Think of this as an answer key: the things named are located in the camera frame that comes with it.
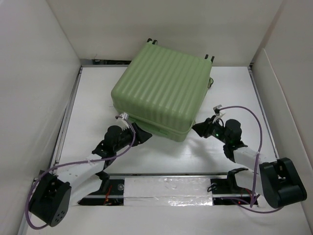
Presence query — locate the metal base rail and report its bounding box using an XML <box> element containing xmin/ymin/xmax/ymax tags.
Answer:
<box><xmin>29</xmin><ymin>171</ymin><xmax>262</xmax><ymax>206</ymax></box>

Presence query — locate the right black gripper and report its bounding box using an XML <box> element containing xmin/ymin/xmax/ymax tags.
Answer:
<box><xmin>191</xmin><ymin>115</ymin><xmax>229</xmax><ymax>144</ymax></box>

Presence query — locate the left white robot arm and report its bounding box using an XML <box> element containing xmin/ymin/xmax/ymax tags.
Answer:
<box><xmin>25</xmin><ymin>123</ymin><xmax>153</xmax><ymax>227</ymax></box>

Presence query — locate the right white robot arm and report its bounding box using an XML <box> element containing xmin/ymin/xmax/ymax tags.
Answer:
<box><xmin>192</xmin><ymin>117</ymin><xmax>307</xmax><ymax>209</ymax></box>

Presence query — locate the green hard-shell suitcase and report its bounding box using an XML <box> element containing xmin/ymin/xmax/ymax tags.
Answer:
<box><xmin>111</xmin><ymin>38</ymin><xmax>214</xmax><ymax>142</ymax></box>

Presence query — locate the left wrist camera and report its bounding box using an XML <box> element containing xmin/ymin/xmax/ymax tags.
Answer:
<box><xmin>115</xmin><ymin>112</ymin><xmax>129</xmax><ymax>130</ymax></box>

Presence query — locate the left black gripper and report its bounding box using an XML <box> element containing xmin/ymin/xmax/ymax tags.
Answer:
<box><xmin>113</xmin><ymin>122</ymin><xmax>150</xmax><ymax>152</ymax></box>

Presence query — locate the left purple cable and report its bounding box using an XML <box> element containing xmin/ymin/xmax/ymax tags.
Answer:
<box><xmin>25</xmin><ymin>122</ymin><xmax>136</xmax><ymax>230</ymax></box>

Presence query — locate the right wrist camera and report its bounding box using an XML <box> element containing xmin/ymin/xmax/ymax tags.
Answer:
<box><xmin>213</xmin><ymin>105</ymin><xmax>224</xmax><ymax>118</ymax></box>

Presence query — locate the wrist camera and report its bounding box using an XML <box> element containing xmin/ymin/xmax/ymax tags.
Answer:
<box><xmin>115</xmin><ymin>112</ymin><xmax>129</xmax><ymax>130</ymax></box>
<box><xmin>213</xmin><ymin>105</ymin><xmax>224</xmax><ymax>118</ymax></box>

